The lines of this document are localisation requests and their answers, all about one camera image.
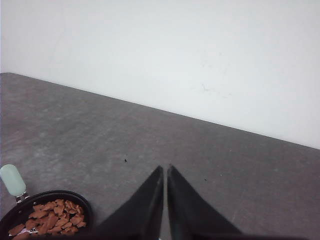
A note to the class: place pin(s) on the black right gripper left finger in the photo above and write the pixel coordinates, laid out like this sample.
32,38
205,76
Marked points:
140,217

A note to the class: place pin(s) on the black frying pan green handle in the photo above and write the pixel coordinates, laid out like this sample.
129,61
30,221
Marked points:
16,186

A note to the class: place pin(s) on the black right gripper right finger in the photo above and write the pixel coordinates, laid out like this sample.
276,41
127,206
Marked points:
190,216

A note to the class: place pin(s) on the brown beef cubes pile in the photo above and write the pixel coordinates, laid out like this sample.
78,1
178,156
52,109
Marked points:
52,219

